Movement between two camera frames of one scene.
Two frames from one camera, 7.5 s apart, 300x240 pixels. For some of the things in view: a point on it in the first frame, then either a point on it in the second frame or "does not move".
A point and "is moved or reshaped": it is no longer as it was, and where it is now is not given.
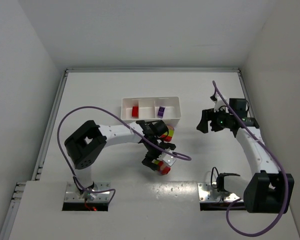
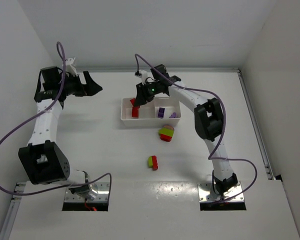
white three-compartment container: (166, 108) does not move
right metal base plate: (207, 193) does not move
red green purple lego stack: (168, 137) does not move
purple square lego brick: (161, 111) does not move
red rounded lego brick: (135, 111) does not move
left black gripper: (153, 153) -> (80, 83)
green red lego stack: (162, 169) is moved or reshaped
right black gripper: (212, 122) -> (147, 89)
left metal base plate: (72, 194) does not move
